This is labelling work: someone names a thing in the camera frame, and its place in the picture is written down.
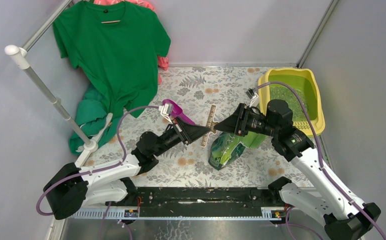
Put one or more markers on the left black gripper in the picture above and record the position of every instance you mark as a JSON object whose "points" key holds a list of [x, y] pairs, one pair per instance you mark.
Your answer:
{"points": [[196, 131]]}

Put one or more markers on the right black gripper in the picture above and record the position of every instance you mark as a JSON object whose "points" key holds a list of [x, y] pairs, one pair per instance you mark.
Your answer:
{"points": [[237, 122]]}

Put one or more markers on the small brown stick object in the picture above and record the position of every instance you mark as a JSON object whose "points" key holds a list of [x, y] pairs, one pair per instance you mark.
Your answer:
{"points": [[210, 123]]}

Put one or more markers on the green cat litter bag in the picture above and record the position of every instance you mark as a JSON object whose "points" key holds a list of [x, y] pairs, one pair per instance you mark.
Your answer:
{"points": [[228, 147]]}

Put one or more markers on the magenta plastic scoop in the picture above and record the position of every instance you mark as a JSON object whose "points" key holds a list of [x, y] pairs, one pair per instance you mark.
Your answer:
{"points": [[177, 111]]}

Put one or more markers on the yellow green litter box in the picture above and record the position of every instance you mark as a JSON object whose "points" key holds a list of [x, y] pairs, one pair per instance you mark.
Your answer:
{"points": [[303, 82]]}

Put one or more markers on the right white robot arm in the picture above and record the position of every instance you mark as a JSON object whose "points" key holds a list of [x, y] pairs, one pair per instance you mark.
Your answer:
{"points": [[343, 214]]}

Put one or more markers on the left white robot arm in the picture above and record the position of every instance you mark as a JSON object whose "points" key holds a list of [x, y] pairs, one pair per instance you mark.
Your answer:
{"points": [[72, 187]]}

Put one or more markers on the floral patterned mat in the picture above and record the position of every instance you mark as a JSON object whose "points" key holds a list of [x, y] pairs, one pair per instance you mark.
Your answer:
{"points": [[195, 89]]}

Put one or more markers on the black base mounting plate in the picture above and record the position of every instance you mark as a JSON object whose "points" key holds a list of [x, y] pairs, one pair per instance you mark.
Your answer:
{"points": [[200, 197]]}

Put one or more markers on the dark green folded cloth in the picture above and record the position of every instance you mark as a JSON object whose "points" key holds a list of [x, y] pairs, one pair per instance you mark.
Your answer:
{"points": [[91, 116]]}

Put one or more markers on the green t-shirt on hanger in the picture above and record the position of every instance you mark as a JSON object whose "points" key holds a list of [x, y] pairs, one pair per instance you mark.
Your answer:
{"points": [[119, 59]]}

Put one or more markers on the wooden clothes hanger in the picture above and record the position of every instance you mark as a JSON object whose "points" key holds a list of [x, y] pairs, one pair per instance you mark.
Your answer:
{"points": [[110, 22]]}

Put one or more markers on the white clothes rack pole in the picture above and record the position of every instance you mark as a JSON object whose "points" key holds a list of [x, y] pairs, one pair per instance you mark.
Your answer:
{"points": [[18, 55]]}

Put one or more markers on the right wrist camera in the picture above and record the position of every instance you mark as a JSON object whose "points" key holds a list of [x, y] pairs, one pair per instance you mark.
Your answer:
{"points": [[253, 96]]}

